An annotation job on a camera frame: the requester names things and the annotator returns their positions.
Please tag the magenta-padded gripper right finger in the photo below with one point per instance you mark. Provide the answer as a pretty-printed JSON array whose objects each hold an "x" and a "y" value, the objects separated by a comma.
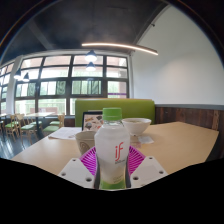
[{"x": 148, "y": 170}]

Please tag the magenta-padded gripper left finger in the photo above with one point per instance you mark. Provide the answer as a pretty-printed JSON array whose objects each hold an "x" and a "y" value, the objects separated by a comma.
[{"x": 76, "y": 170}]

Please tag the white bottle with green cap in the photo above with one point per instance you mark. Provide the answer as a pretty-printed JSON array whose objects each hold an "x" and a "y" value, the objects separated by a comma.
[{"x": 111, "y": 156}]

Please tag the beige patterned cup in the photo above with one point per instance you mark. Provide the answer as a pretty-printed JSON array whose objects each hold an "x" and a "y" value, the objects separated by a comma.
[{"x": 85, "y": 141}]

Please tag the white paper sheets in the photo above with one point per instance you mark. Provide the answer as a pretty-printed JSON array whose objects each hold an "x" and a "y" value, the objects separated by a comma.
[{"x": 65, "y": 132}]

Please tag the white bowl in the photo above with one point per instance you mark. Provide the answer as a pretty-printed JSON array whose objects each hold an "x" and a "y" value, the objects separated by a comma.
[{"x": 136, "y": 126}]

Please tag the green bench backrest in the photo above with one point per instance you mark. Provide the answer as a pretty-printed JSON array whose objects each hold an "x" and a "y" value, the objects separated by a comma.
[{"x": 133, "y": 108}]

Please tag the wooden chairs with green seats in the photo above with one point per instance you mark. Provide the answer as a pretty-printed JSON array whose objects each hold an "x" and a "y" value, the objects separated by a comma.
[{"x": 28, "y": 126}]

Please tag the light wooden dining table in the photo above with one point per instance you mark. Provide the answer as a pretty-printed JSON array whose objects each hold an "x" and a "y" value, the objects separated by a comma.
[{"x": 40, "y": 115}]

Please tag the large dark-framed grid window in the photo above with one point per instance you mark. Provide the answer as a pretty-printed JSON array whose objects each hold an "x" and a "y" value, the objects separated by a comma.
[{"x": 56, "y": 71}]

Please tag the long linear ceiling light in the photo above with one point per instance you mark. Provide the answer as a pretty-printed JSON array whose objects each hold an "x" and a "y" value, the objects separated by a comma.
[{"x": 120, "y": 46}]

